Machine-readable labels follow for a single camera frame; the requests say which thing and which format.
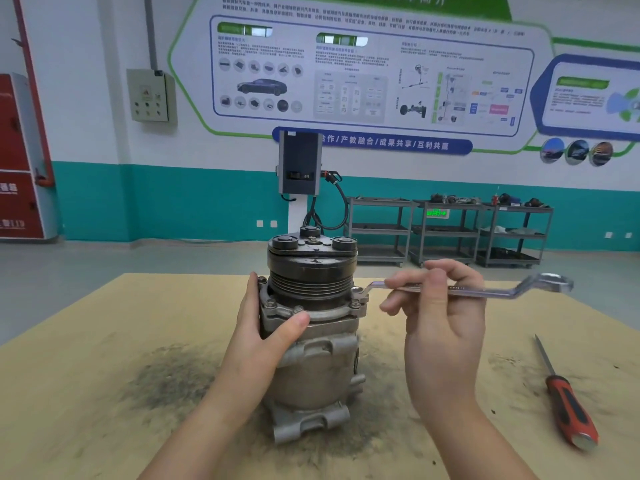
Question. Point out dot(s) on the person's right hand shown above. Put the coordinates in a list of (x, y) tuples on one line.
[(445, 344)]

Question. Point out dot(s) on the person's left hand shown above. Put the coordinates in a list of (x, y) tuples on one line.
[(250, 339)]

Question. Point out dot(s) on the person's left thumb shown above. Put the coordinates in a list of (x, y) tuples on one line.
[(290, 328)]

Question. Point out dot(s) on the person's right thumb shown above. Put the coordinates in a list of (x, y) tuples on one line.
[(407, 305)]

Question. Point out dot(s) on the grey metal car compressor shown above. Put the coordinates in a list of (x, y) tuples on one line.
[(312, 364)]

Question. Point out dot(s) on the person's left forearm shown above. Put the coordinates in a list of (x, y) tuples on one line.
[(200, 419)]

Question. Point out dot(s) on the person's right forearm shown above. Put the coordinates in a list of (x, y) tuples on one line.
[(465, 439)]

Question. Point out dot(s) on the grey metal shelf cart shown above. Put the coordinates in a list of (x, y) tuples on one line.
[(445, 234), (380, 229), (515, 237)]

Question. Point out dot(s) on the green exit sign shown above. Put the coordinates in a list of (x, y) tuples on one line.
[(437, 213)]

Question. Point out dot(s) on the pile of dark car parts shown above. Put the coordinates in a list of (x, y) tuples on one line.
[(517, 200), (455, 199)]

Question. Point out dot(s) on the red and black screwdriver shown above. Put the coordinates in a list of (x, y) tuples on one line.
[(567, 399)]

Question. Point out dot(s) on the large green-edged info board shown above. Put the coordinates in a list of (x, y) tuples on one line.
[(350, 69)]

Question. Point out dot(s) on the blue-edged info board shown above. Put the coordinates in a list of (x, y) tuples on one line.
[(585, 99)]

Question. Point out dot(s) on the red fire cabinet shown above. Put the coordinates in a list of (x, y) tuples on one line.
[(20, 159)]

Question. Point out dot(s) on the blue wall banner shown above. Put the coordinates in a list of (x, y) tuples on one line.
[(380, 142)]

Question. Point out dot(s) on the grey wall charger unit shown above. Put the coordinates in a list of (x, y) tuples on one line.
[(299, 162)]

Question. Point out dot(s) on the round wall picture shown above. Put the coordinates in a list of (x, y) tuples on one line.
[(601, 154), (552, 150), (577, 152)]

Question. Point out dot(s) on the beige electrical wall box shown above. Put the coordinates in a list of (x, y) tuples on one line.
[(148, 94)]

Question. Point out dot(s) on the grey wall conduit pipe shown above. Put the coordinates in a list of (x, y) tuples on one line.
[(150, 29)]

